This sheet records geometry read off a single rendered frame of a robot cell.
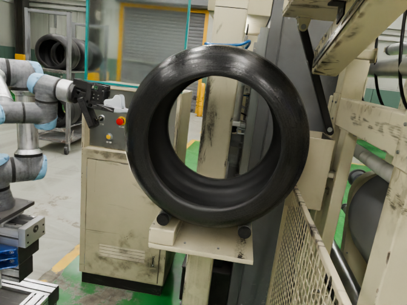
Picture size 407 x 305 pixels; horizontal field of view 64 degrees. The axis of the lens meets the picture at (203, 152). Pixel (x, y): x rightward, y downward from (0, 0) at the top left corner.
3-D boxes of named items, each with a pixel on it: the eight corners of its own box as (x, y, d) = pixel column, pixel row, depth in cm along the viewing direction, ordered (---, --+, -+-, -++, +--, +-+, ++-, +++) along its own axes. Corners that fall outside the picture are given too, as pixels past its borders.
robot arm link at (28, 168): (8, 180, 152) (1, 59, 143) (43, 176, 161) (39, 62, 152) (13, 186, 143) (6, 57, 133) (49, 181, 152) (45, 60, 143)
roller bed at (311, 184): (279, 189, 156) (290, 127, 148) (311, 193, 154) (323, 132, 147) (284, 205, 137) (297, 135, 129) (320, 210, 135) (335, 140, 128)
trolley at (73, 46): (71, 134, 595) (72, 21, 548) (105, 138, 590) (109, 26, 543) (25, 150, 466) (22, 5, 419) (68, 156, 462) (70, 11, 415)
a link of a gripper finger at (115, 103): (130, 98, 109) (103, 92, 109) (126, 115, 110) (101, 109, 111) (133, 98, 112) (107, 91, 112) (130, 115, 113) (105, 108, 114)
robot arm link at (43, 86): (38, 92, 120) (39, 69, 117) (66, 100, 120) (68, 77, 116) (24, 97, 113) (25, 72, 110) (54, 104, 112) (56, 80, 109)
